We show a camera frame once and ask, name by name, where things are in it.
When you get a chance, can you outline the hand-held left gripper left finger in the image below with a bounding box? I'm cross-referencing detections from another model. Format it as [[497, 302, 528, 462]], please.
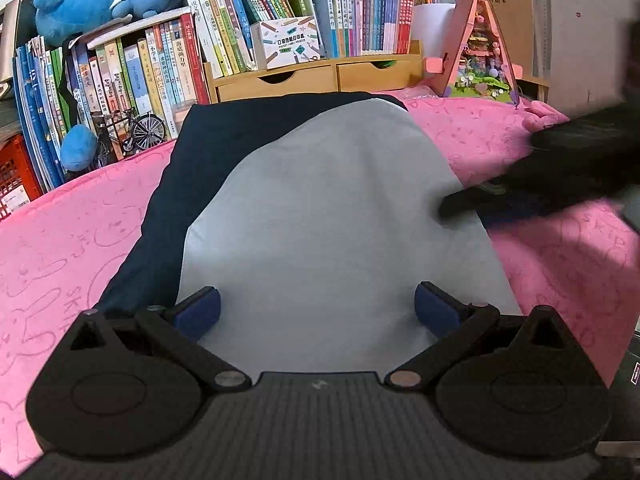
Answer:
[[65, 287, 251, 394]]

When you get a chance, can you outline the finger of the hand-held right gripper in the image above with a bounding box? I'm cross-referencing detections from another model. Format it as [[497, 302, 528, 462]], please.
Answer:
[[439, 185, 511, 221]]

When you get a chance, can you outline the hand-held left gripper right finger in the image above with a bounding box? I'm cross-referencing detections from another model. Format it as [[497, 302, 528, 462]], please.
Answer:
[[386, 287, 576, 394]]

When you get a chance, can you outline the navy white striped jacket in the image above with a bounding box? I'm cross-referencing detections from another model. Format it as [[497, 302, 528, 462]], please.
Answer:
[[92, 91, 523, 378]]

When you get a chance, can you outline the pink toy house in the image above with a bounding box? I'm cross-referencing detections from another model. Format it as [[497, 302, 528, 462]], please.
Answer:
[[424, 0, 521, 107]]

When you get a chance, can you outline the pink rabbit-print blanket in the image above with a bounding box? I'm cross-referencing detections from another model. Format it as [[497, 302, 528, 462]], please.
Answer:
[[0, 92, 640, 476]]

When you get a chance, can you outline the black model bicycle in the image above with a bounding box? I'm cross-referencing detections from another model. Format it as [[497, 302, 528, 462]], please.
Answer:
[[92, 107, 166, 161]]

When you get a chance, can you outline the brown cardboard box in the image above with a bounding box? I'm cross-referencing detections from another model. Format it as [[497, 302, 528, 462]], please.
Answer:
[[462, 0, 536, 81]]

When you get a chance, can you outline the clear plastic jar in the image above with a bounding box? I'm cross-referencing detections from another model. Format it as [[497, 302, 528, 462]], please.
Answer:
[[170, 100, 198, 138]]

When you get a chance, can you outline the wooden drawer organizer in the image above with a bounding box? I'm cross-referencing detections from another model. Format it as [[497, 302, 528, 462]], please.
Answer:
[[202, 40, 423, 104]]

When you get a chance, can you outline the blue plush ball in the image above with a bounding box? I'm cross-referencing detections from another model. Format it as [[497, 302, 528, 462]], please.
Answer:
[[60, 124, 98, 171]]

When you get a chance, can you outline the red plastic crate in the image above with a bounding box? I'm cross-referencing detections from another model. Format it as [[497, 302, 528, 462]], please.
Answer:
[[0, 134, 43, 221]]

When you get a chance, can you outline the white printed cardboard box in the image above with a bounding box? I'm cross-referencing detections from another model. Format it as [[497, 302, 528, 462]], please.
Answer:
[[250, 16, 321, 71]]

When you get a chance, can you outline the row of tall books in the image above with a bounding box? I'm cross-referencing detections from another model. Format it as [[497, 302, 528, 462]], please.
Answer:
[[12, 12, 211, 191]]

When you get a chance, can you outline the black bag strap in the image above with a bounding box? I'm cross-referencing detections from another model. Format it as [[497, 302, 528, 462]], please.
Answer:
[[57, 35, 81, 126]]

